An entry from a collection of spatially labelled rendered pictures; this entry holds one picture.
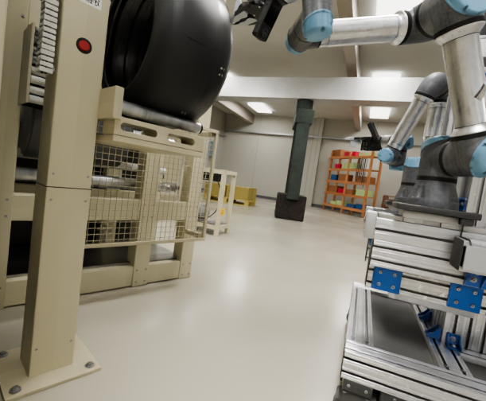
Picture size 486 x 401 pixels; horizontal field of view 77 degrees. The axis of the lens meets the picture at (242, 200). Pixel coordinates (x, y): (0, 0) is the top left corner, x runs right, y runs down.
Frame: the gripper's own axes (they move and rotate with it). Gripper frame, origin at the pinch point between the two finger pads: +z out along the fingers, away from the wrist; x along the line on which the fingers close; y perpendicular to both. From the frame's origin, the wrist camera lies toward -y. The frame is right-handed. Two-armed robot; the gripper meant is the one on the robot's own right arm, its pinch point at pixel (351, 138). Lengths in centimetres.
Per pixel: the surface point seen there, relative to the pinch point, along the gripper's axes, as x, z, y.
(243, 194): 375, 515, 126
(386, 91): 437, 179, -114
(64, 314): -158, 9, 66
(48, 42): -158, 9, -19
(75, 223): -153, 9, 35
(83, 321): -145, 40, 87
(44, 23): -158, 9, -24
